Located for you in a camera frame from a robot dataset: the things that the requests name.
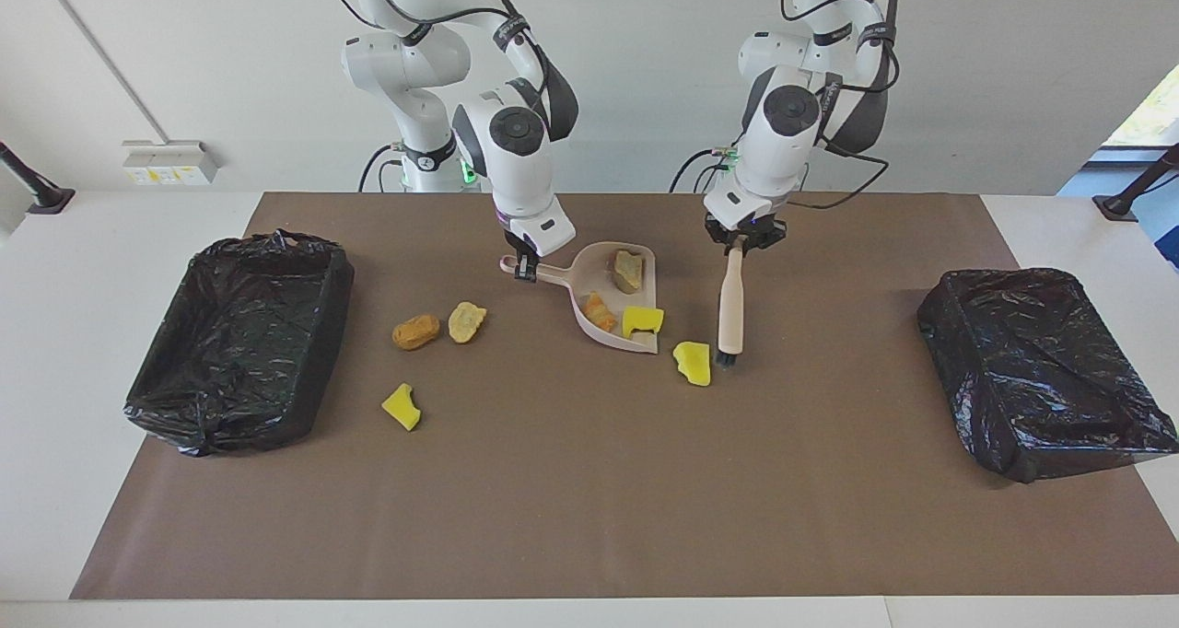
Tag beige plastic dustpan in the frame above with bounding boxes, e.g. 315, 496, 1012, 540
499, 241, 662, 355

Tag beige hand brush black bristles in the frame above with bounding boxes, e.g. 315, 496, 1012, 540
717, 241, 747, 368

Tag pale yellow sponge chunk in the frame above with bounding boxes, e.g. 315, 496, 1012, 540
448, 302, 488, 344

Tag brown oval sponge piece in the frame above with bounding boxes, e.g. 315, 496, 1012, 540
391, 314, 441, 351

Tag yellow and green sponge piece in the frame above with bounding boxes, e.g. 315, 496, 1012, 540
672, 341, 712, 388

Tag yellow sponge wedge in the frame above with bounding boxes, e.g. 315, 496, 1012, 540
381, 382, 423, 432

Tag black bag lined bin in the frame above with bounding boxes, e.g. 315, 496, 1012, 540
916, 267, 1179, 484
123, 229, 356, 458

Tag brown paper table mat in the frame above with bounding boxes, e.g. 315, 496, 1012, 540
71, 192, 1179, 601

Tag black stand with base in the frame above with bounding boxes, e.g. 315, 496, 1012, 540
1092, 143, 1179, 222
0, 140, 76, 215

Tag bright window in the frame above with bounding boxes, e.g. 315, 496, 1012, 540
1103, 62, 1179, 147

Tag black left base cable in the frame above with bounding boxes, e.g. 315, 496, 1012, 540
669, 147, 738, 193

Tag black base cable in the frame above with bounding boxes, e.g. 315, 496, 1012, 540
669, 147, 738, 193
357, 143, 406, 193

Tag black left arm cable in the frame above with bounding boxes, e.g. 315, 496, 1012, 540
781, 0, 902, 211

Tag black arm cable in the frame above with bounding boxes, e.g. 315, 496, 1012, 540
318, 0, 554, 122
781, 0, 902, 211

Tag black right base cable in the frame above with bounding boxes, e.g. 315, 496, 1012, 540
357, 143, 406, 193

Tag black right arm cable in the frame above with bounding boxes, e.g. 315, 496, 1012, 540
318, 0, 554, 122

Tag white wall socket box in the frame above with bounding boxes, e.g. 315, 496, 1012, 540
123, 140, 220, 185

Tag white wall cable conduit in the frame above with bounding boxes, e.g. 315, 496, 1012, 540
35, 0, 169, 143

